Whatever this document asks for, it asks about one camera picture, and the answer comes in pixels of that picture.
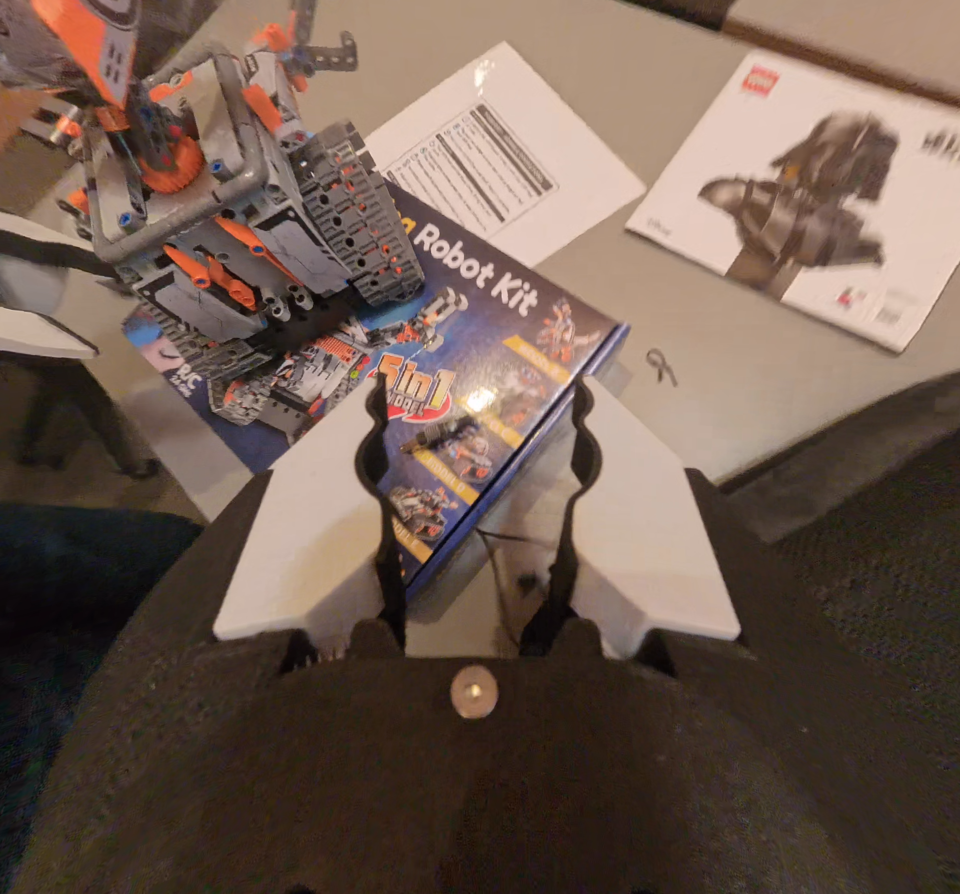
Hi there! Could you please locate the black usb cable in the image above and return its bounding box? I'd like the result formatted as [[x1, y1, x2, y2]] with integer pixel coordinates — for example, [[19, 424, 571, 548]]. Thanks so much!
[[480, 527, 579, 640]]

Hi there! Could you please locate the blue robot kit box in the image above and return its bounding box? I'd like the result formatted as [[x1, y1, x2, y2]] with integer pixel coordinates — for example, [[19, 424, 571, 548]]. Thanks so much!
[[120, 182, 631, 603]]

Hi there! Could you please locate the person's dark clothing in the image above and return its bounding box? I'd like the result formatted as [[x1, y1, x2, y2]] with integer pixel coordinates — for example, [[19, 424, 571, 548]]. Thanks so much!
[[0, 505, 204, 894]]

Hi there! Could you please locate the tracked building-block toy robot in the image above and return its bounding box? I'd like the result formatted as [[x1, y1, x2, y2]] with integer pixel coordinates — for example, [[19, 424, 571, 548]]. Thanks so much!
[[0, 0, 421, 385]]

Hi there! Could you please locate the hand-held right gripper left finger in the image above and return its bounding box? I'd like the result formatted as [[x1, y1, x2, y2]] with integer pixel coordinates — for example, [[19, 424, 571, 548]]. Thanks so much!
[[215, 374, 409, 640]]

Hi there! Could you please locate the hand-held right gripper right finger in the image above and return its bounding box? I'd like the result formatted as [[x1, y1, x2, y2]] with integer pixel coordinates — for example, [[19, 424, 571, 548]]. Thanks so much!
[[548, 374, 744, 643]]

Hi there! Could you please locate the white instruction sheet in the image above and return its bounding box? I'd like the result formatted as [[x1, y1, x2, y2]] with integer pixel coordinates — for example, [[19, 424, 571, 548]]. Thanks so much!
[[365, 43, 646, 268]]

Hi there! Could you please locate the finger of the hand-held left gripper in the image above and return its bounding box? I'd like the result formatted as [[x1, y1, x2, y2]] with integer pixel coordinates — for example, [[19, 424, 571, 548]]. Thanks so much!
[[0, 220, 109, 274], [0, 299, 100, 361]]

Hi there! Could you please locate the black-and-white instruction booklet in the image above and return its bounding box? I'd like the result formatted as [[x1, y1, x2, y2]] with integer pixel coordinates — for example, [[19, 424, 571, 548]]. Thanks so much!
[[626, 50, 960, 352]]

